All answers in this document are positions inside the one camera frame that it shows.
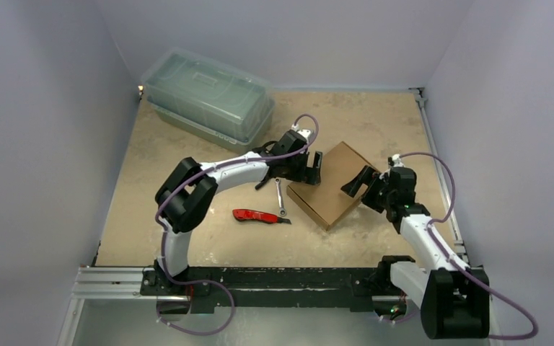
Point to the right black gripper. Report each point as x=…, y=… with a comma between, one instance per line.
x=370, y=188

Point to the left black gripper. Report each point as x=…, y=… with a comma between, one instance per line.
x=307, y=175

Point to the brown cardboard express box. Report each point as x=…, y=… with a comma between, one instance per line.
x=326, y=204

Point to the red utility knife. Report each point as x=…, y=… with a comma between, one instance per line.
x=243, y=215

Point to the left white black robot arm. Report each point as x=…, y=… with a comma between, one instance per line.
x=186, y=196

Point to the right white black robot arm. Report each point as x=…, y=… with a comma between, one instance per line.
x=449, y=293

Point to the silver ratchet wrench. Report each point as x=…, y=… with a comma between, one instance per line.
x=282, y=210

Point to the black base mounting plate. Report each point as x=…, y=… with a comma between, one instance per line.
x=358, y=289

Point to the clear plastic storage bin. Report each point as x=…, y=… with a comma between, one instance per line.
x=209, y=99

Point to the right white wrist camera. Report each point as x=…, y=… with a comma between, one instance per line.
x=395, y=161

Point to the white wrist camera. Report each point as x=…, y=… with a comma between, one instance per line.
x=395, y=161
x=306, y=133

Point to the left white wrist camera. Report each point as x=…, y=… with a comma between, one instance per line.
x=306, y=133

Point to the blue handled pliers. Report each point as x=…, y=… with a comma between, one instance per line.
x=265, y=151

